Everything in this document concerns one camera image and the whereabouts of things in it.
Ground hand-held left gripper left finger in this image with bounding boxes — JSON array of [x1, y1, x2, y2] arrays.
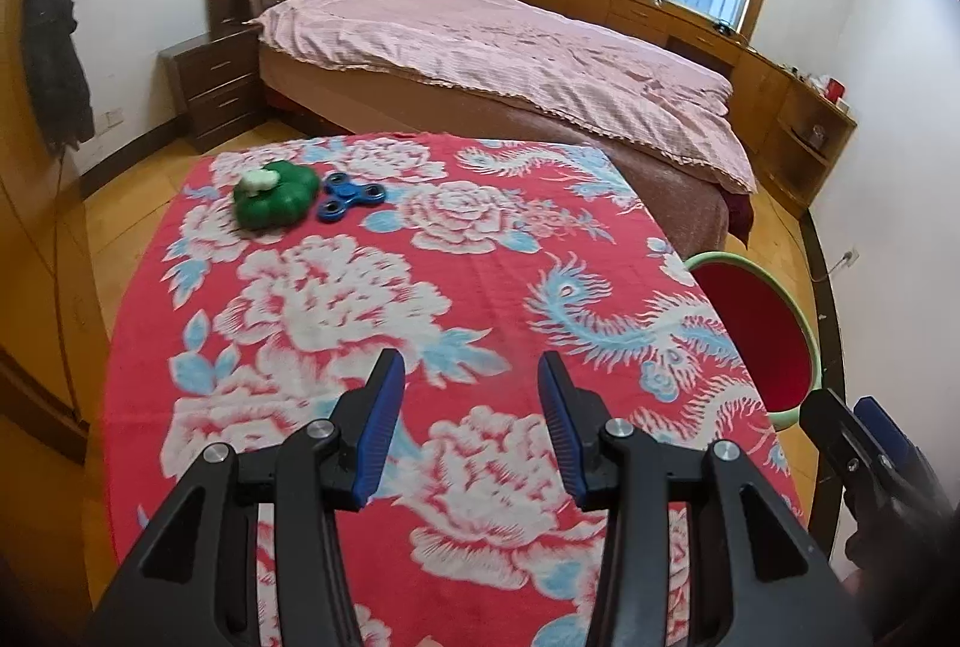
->
[[82, 348, 407, 647]]

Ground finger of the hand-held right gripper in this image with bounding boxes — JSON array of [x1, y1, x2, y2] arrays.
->
[[855, 396, 938, 479], [799, 388, 901, 513]]

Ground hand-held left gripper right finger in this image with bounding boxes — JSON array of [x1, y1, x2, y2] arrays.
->
[[538, 351, 875, 647]]

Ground red bin with green rim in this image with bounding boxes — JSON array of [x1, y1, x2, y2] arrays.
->
[[686, 251, 826, 432]]

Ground red floral tablecloth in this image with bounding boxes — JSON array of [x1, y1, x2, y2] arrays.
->
[[101, 131, 803, 647]]

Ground blue fidget spinner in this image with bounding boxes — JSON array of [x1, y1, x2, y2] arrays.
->
[[315, 173, 389, 223]]

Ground green toy with white top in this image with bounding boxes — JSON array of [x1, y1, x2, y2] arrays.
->
[[232, 161, 320, 233]]

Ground purple blanket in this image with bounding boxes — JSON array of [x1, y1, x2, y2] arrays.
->
[[724, 193, 755, 243]]

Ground wooden corner shelf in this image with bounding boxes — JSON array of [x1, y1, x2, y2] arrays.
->
[[765, 73, 858, 221]]

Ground bed with pink cover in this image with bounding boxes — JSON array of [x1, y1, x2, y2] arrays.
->
[[259, 43, 732, 258], [251, 0, 757, 194]]

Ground dark wooden nightstand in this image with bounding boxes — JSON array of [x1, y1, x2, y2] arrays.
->
[[159, 26, 263, 154]]

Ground wooden wardrobe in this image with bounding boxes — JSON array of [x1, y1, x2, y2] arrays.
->
[[0, 0, 113, 468]]

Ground long wooden cabinet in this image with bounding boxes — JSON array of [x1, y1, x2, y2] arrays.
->
[[491, 0, 796, 154]]

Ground black jacket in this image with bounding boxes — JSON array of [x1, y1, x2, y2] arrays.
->
[[21, 0, 97, 154]]

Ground thin power cable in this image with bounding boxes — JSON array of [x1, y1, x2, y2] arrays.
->
[[776, 212, 848, 282]]

